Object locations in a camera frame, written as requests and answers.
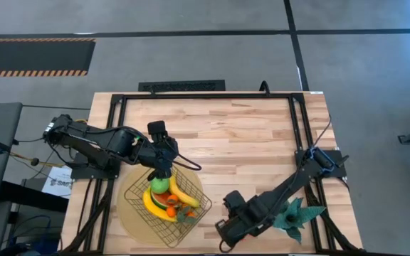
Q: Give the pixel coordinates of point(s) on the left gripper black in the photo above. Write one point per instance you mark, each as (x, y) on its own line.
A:
(162, 153)

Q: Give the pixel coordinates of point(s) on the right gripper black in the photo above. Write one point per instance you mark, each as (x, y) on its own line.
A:
(244, 222)

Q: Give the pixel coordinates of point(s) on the green apple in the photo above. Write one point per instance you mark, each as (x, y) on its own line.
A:
(159, 185)

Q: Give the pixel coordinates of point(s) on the watermelon slice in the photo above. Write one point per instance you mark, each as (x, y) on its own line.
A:
(159, 201)

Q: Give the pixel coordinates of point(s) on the yellow banana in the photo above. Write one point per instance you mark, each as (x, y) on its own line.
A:
(155, 211)
(183, 195)

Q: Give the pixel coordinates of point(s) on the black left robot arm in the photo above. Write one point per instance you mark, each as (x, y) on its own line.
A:
(84, 137)

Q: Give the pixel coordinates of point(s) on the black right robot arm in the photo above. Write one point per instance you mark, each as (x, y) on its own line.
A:
(290, 185)

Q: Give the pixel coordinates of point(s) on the teal potted plant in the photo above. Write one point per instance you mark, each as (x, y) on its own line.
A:
(297, 217)

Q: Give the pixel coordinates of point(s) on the round wooden board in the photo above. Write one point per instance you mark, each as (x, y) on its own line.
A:
(130, 227)

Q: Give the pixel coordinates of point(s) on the black perforated floor panel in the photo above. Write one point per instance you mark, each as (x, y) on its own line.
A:
(182, 85)

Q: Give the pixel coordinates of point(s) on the white printed paper sheet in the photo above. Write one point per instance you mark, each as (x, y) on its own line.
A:
(59, 183)

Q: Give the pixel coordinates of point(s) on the black bar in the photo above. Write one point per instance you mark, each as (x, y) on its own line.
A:
(34, 197)

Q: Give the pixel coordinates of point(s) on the black hazard-striped floor mat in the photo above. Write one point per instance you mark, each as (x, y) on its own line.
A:
(34, 57)

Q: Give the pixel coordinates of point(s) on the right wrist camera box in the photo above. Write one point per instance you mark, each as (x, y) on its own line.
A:
(234, 200)

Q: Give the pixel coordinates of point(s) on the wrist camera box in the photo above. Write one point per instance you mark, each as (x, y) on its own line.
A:
(157, 128)
(234, 200)

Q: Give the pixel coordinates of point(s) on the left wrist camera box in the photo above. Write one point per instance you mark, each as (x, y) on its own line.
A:
(157, 128)

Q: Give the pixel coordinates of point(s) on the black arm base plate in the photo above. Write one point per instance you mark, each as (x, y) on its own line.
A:
(84, 173)
(337, 173)

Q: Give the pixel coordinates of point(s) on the black aluminium table frame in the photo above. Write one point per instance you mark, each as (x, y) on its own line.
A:
(208, 96)

